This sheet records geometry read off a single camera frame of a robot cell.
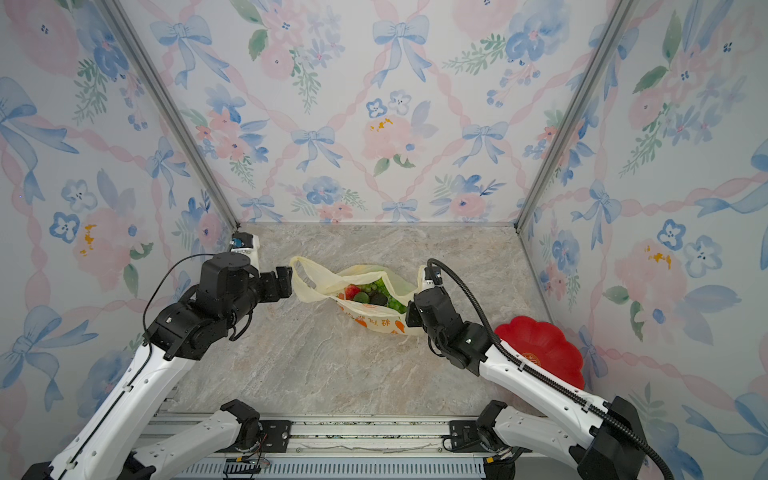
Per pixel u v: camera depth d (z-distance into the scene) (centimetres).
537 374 46
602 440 39
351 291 96
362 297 93
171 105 86
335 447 73
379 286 97
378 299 95
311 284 84
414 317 68
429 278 65
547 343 88
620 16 69
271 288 59
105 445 37
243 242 57
